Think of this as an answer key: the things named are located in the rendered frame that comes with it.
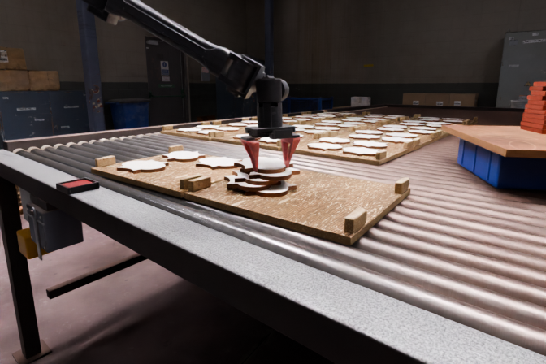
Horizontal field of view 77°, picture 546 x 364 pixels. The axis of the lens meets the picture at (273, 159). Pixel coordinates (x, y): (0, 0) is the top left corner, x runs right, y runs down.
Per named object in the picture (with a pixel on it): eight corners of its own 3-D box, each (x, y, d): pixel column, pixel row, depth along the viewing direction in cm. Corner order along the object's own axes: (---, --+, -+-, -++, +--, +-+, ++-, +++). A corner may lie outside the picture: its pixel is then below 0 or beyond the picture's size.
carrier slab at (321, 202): (350, 246, 56) (351, 237, 56) (184, 199, 80) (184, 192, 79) (410, 193, 84) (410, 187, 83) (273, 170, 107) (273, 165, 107)
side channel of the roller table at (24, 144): (10, 164, 144) (6, 141, 142) (6, 162, 148) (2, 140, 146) (384, 111, 451) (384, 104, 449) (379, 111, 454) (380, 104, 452)
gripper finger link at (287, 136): (262, 166, 83) (260, 127, 82) (288, 163, 86) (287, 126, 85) (273, 172, 77) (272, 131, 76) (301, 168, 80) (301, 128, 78)
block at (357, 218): (353, 235, 57) (354, 218, 56) (343, 232, 58) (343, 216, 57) (366, 223, 61) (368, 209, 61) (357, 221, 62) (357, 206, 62)
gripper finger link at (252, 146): (241, 169, 81) (240, 129, 80) (269, 166, 84) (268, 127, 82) (252, 175, 75) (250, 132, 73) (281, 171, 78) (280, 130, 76)
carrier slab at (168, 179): (180, 198, 80) (180, 192, 80) (91, 173, 104) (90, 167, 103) (270, 169, 108) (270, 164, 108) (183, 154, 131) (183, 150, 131)
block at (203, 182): (192, 192, 79) (192, 181, 79) (188, 191, 80) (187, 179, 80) (212, 186, 84) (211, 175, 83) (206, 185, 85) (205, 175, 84)
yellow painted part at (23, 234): (28, 260, 112) (17, 191, 108) (19, 252, 118) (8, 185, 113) (55, 251, 118) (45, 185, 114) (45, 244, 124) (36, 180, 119)
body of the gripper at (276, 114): (244, 135, 80) (243, 102, 79) (283, 131, 84) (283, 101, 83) (254, 137, 74) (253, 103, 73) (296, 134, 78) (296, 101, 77)
